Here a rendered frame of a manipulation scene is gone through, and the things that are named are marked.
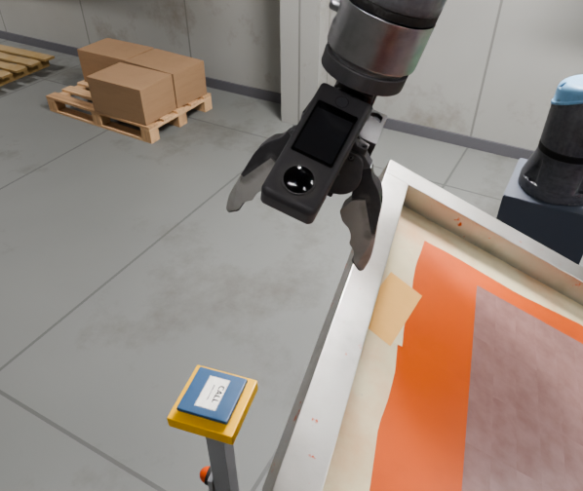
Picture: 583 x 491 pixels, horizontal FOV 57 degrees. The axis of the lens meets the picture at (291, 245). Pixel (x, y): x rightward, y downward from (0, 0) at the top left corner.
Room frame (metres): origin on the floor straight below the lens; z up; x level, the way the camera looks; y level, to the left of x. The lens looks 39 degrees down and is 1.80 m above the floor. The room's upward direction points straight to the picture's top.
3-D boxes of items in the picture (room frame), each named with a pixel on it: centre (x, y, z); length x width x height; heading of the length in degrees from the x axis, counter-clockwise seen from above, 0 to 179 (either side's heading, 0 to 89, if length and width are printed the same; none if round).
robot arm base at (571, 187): (0.96, -0.56, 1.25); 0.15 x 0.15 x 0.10
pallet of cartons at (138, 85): (4.00, 1.27, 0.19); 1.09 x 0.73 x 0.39; 61
